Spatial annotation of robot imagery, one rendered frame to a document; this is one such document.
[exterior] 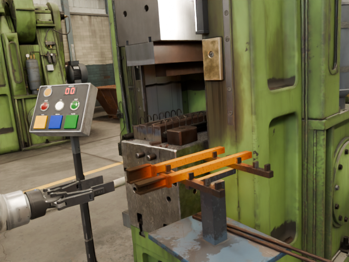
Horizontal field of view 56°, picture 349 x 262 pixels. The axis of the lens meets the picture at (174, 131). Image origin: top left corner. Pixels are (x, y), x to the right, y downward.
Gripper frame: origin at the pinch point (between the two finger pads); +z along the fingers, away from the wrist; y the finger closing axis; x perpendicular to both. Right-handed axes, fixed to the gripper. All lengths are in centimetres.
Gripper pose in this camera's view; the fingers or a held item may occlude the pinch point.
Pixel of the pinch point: (99, 185)
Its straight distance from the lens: 101.5
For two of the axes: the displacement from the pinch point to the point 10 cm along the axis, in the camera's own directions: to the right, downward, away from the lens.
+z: 8.0, -1.7, 5.8
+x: -0.7, -9.8, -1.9
